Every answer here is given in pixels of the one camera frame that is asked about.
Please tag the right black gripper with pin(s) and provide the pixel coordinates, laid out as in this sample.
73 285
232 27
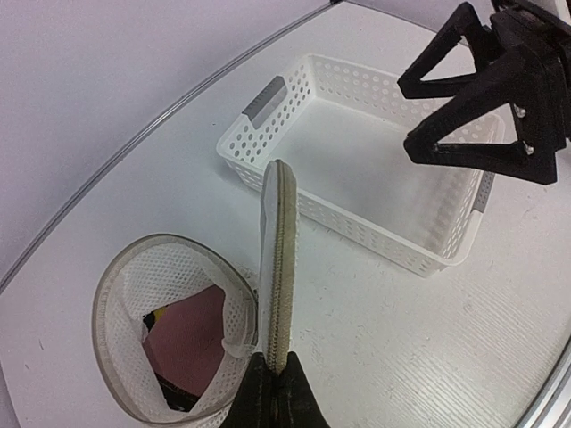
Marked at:
516 114

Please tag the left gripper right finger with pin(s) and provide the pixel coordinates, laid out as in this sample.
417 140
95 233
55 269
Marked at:
296 405

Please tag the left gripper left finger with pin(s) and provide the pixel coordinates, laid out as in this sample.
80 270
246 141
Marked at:
254 403

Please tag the white mesh laundry bag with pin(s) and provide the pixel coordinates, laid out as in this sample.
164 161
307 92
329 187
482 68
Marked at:
175 325

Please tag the white perforated plastic basket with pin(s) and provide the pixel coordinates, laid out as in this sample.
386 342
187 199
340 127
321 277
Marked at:
340 126

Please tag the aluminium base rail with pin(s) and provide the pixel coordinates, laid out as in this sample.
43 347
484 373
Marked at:
551 406

